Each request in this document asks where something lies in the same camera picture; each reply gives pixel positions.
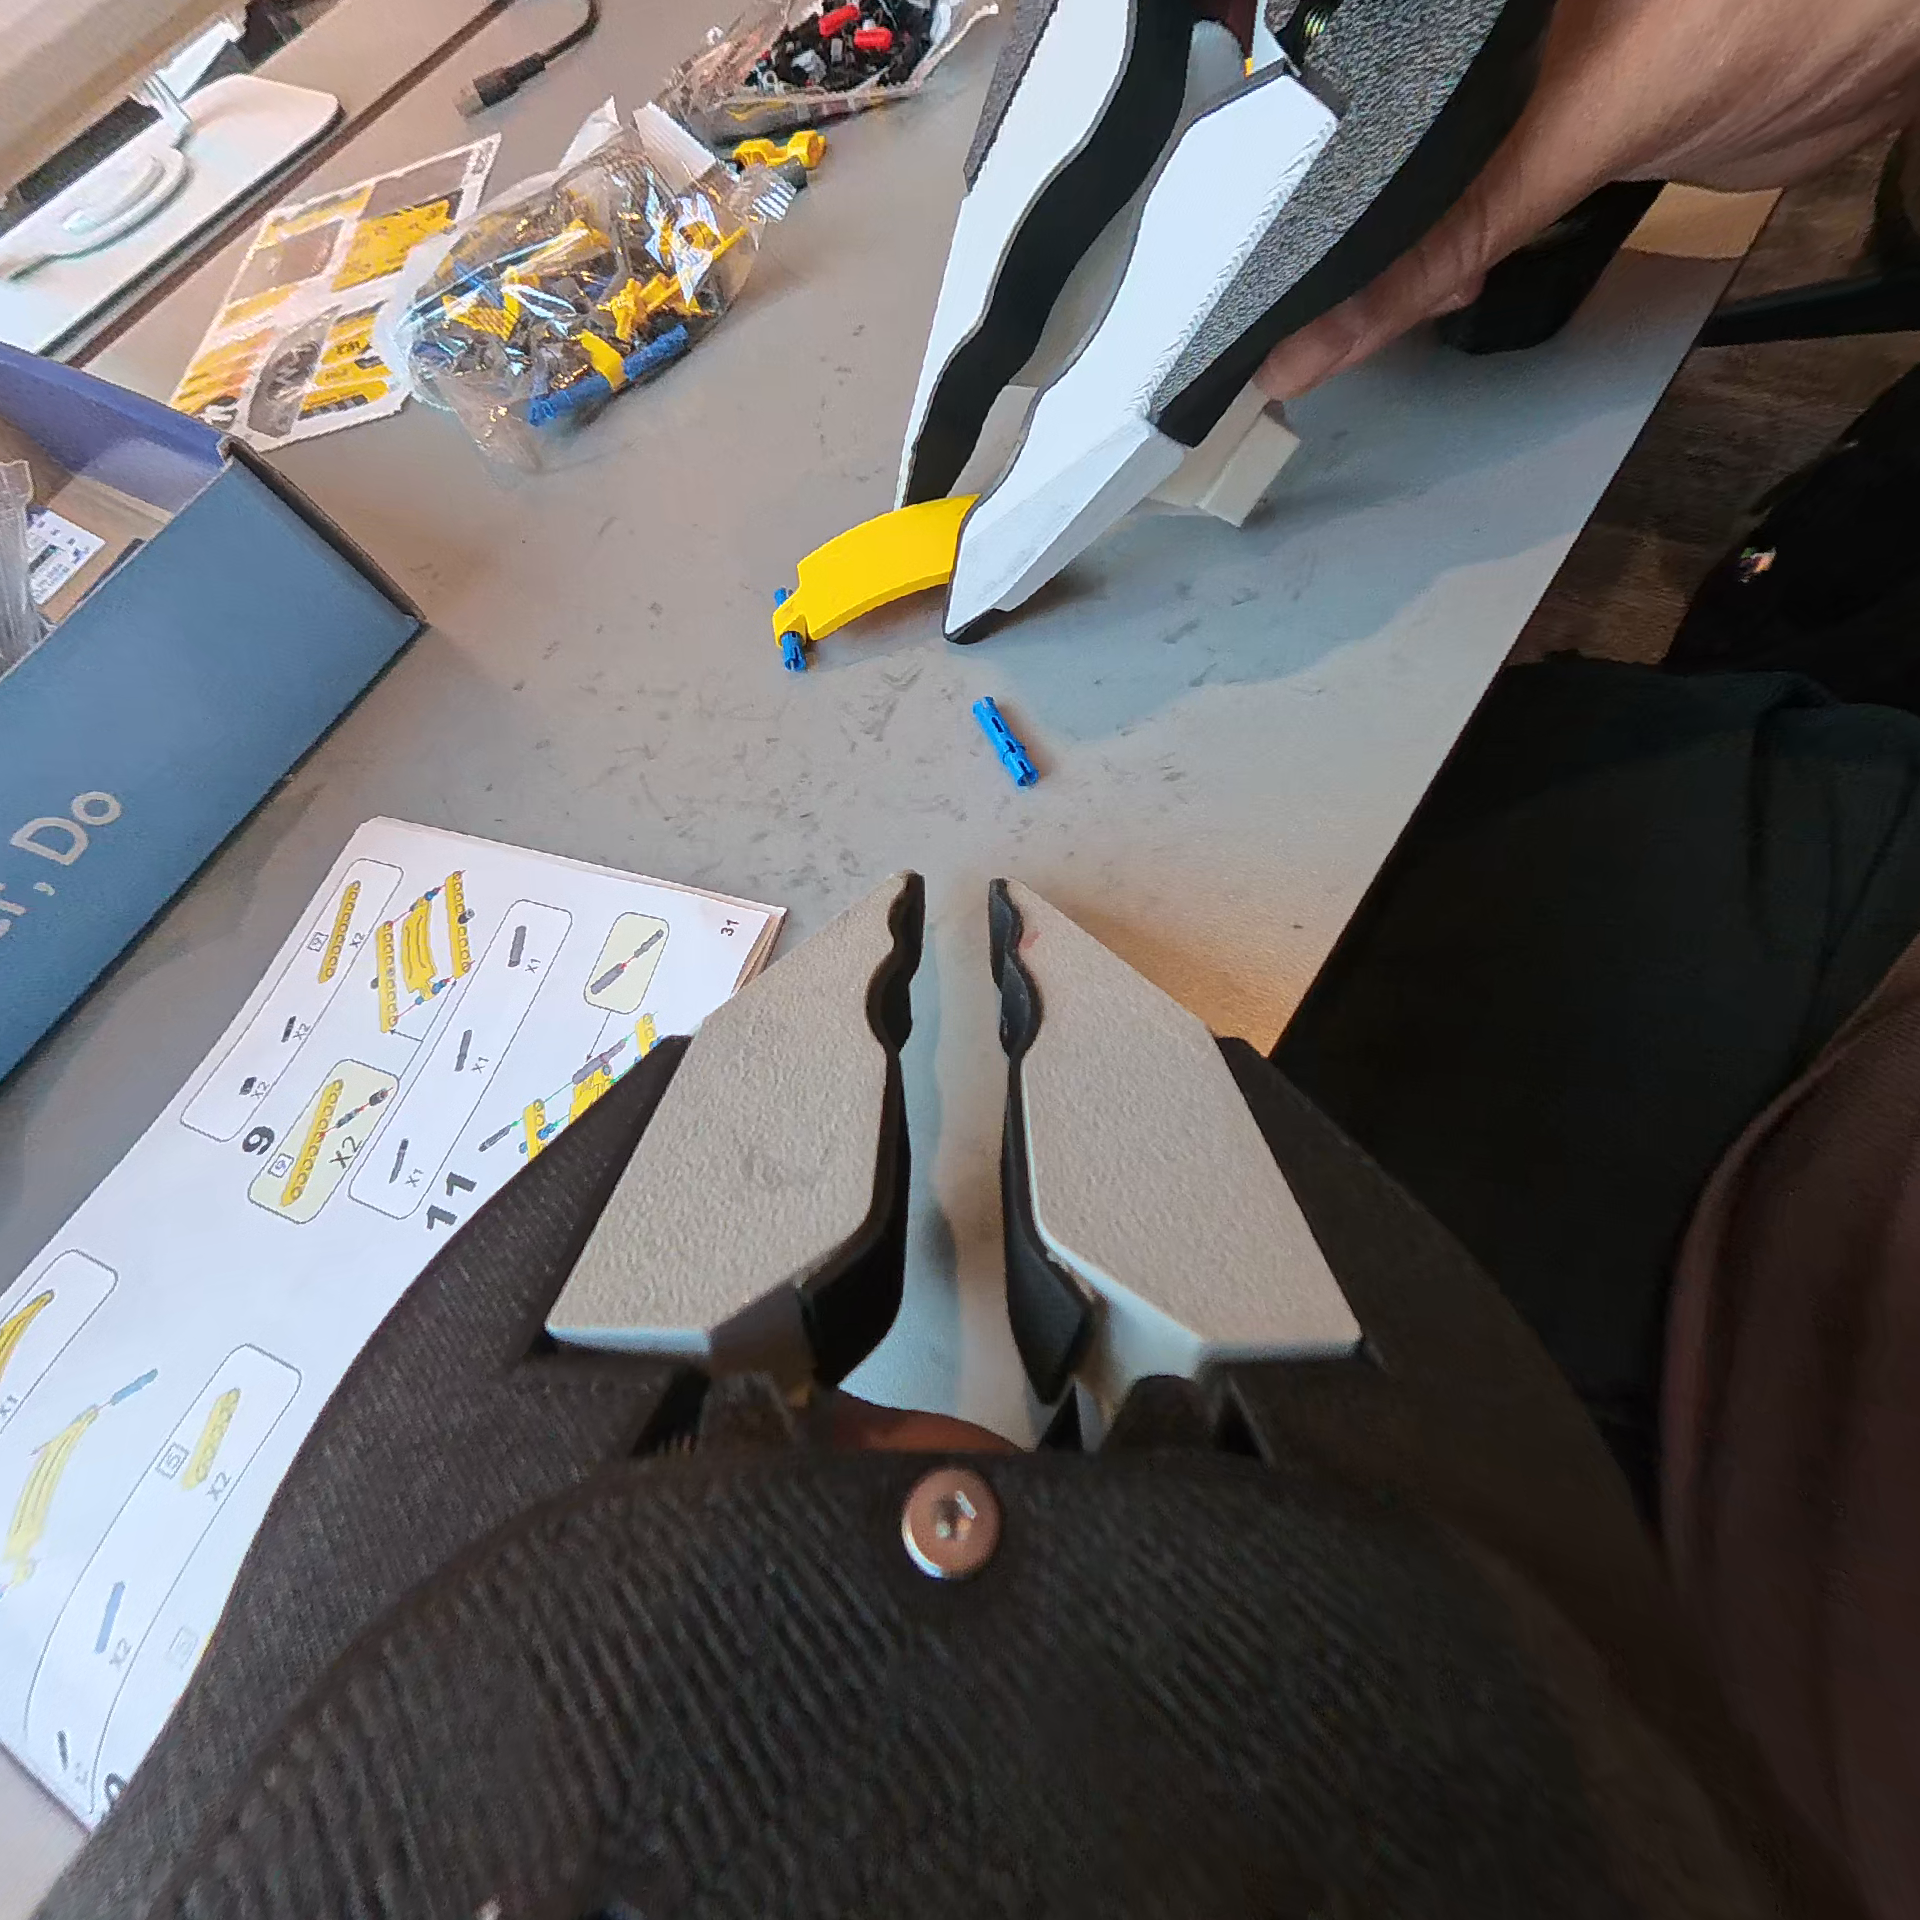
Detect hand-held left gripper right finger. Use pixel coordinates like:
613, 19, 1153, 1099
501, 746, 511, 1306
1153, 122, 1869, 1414
988, 878, 1366, 1448

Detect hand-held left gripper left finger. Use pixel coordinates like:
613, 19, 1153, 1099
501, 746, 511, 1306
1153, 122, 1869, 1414
543, 871, 929, 1403

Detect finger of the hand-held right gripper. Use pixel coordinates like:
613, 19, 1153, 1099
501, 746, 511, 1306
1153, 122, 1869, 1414
897, 0, 1203, 512
941, 58, 1347, 647

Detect yellow curved arc beam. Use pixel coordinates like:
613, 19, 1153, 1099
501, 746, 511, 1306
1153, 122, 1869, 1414
772, 495, 986, 649

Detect clear bag yellow grey parts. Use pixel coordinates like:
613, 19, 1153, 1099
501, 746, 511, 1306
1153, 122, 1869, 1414
374, 96, 797, 473

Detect blue cardboard kit box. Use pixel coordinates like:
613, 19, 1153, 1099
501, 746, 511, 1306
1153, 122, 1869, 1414
0, 343, 426, 1080

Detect grey desk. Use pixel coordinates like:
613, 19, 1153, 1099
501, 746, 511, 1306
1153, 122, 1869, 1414
0, 0, 1788, 1442

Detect person's right hand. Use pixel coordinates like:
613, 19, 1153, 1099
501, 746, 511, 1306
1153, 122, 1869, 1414
1260, 0, 1920, 403

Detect clear bag black red parts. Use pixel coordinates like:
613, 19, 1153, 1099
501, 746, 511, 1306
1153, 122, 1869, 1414
655, 0, 1004, 127

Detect instruction booklet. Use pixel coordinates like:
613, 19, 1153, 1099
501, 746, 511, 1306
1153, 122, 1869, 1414
0, 815, 789, 1829

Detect person's brown shirt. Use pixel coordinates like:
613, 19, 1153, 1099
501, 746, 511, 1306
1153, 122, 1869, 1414
1657, 960, 1920, 1920

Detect yellow black sticker sheet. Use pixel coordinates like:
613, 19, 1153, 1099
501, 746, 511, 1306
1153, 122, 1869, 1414
169, 134, 506, 451

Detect wooden document stand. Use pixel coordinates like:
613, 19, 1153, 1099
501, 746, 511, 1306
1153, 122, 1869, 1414
0, 0, 345, 361

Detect black usb cable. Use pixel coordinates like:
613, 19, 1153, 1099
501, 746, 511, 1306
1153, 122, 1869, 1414
454, 0, 601, 119

